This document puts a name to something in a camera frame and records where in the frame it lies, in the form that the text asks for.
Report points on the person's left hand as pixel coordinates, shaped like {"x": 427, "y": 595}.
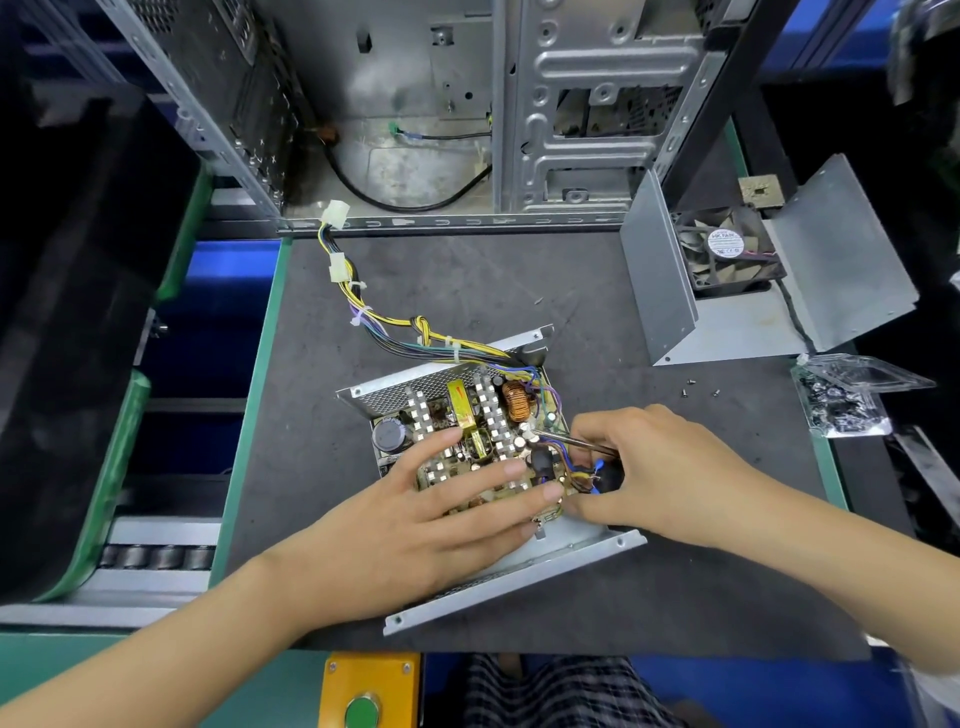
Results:
{"x": 390, "y": 540}

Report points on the person's right hand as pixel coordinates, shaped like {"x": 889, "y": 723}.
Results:
{"x": 675, "y": 480}

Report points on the person's left little finger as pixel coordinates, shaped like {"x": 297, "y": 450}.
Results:
{"x": 435, "y": 454}

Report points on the person's left middle finger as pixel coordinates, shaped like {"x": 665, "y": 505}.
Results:
{"x": 521, "y": 501}

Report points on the person's right thumb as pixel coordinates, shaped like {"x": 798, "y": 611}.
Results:
{"x": 592, "y": 510}

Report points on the power supply unit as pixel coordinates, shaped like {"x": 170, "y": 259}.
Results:
{"x": 480, "y": 420}

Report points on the person's right forearm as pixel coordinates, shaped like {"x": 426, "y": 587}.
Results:
{"x": 855, "y": 559}

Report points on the person's left forearm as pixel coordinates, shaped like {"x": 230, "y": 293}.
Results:
{"x": 165, "y": 645}

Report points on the dark grey work mat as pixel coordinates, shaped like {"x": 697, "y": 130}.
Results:
{"x": 465, "y": 285}

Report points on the plaid clothing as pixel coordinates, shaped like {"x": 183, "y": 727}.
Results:
{"x": 562, "y": 694}

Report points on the yellow button box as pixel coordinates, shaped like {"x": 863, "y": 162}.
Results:
{"x": 345, "y": 675}

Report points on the blue plastic crate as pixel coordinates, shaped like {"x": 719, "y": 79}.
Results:
{"x": 210, "y": 315}

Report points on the green push button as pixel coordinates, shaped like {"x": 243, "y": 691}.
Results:
{"x": 363, "y": 714}

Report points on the clear bag of screws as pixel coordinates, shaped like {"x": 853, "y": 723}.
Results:
{"x": 847, "y": 401}

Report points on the black cooling fan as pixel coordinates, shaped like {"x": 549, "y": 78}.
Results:
{"x": 724, "y": 259}

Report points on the metal conveyor rollers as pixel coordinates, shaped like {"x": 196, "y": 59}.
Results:
{"x": 157, "y": 556}

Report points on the grey metal power supply cover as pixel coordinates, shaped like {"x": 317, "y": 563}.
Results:
{"x": 840, "y": 255}

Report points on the small square processor chip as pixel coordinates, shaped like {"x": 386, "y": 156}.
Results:
{"x": 762, "y": 190}

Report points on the large black bin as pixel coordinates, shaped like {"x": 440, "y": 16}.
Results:
{"x": 75, "y": 300}

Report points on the grey metal computer case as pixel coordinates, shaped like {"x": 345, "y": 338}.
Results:
{"x": 600, "y": 75}

